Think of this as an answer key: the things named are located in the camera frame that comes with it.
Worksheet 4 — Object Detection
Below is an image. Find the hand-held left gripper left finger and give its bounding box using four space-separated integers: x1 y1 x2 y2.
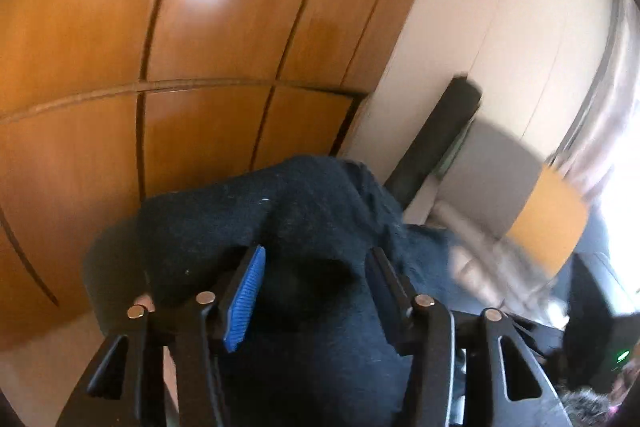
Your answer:
55 244 267 427

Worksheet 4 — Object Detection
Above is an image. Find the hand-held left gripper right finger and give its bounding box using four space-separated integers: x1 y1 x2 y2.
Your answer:
367 248 576 427

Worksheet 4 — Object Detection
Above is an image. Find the black knit sweater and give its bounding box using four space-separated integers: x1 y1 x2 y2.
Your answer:
82 154 466 427

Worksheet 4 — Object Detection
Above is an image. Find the light grey cloth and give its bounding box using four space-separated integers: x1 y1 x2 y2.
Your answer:
432 202 566 308

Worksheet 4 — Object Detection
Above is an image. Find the black rolled mat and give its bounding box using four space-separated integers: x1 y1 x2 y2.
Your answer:
385 74 483 212

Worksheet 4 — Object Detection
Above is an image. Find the patterned pale curtain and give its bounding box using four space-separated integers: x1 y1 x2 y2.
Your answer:
545 0 640 202

